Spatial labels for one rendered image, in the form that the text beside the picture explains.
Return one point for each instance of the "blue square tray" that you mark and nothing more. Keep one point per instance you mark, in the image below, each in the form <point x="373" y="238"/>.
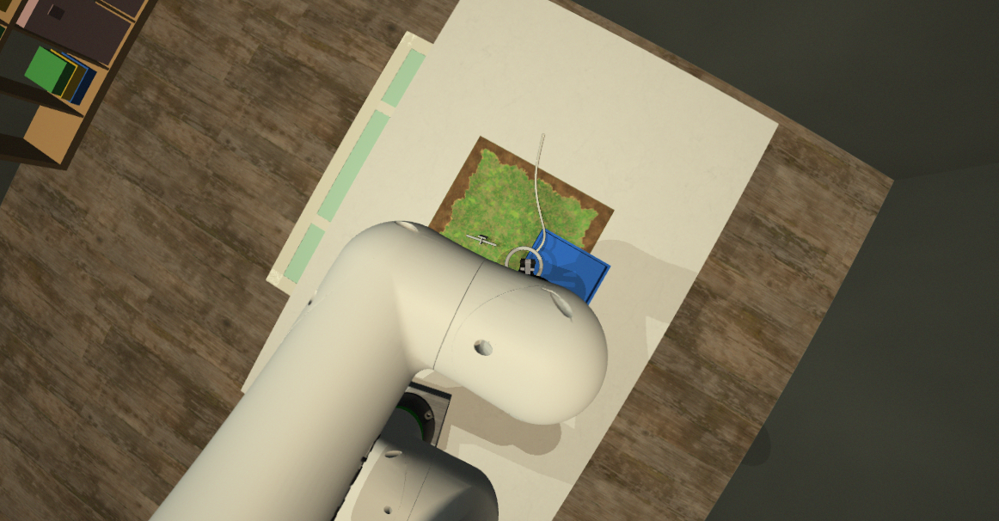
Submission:
<point x="571" y="267"/>

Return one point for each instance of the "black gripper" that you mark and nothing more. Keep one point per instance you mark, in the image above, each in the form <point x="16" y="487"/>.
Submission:
<point x="527" y="266"/>

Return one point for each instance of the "white ring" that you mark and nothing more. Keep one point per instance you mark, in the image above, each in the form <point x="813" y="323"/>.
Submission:
<point x="529" y="249"/>

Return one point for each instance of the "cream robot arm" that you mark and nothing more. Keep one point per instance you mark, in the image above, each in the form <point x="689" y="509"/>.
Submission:
<point x="396" y="301"/>

